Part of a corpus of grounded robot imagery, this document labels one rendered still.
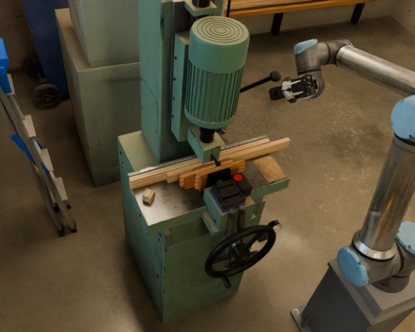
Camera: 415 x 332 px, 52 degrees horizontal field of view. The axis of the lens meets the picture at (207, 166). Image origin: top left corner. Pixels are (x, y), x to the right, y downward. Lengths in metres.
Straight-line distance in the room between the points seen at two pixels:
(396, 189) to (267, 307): 1.20
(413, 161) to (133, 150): 1.11
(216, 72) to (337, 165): 2.06
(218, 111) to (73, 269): 1.43
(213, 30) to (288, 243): 1.65
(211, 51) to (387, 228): 0.81
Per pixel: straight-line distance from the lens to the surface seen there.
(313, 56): 1.70
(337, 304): 2.05
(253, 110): 3.43
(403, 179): 1.39
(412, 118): 1.29
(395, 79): 1.54
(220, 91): 1.29
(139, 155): 1.84
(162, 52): 1.46
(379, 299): 1.86
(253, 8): 3.67
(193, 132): 1.56
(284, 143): 1.79
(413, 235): 1.74
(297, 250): 2.62
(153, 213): 1.51
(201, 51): 1.23
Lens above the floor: 2.12
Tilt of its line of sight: 47 degrees down
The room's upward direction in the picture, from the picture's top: 8 degrees clockwise
